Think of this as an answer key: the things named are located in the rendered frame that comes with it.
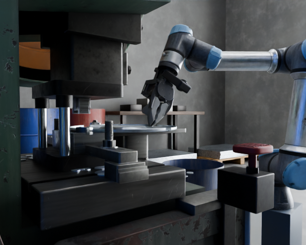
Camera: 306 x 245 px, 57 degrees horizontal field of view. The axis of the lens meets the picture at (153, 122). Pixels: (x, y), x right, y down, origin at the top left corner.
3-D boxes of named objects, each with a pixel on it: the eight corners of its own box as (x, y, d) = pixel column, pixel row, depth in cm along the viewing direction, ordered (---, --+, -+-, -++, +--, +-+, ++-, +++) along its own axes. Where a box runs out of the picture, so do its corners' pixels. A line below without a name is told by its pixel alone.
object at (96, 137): (85, 145, 78) (85, 128, 78) (110, 150, 66) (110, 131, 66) (52, 147, 73) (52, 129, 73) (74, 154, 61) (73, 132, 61)
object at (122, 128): (195, 128, 80) (195, 125, 80) (130, 134, 56) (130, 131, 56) (118, 125, 97) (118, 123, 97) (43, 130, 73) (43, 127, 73)
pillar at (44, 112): (45, 147, 74) (45, 93, 73) (48, 148, 72) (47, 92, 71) (37, 147, 72) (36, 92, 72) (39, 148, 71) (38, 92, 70)
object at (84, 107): (84, 113, 72) (84, 99, 72) (92, 113, 69) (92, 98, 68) (72, 113, 71) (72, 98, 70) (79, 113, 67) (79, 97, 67)
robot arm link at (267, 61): (295, 50, 121) (181, 49, 116) (312, 43, 110) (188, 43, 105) (295, 77, 121) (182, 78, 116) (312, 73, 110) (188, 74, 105)
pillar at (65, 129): (68, 154, 60) (67, 88, 60) (72, 155, 59) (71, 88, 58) (58, 155, 59) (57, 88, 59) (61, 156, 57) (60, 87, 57)
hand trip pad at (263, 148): (249, 177, 61) (249, 142, 61) (276, 182, 56) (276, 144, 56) (229, 182, 57) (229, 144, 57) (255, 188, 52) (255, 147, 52)
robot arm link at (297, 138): (294, 184, 111) (314, 45, 110) (320, 195, 96) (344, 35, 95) (264, 181, 110) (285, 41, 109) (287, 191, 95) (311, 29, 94)
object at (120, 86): (90, 109, 81) (90, 90, 81) (126, 108, 65) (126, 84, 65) (30, 108, 72) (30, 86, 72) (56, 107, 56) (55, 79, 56)
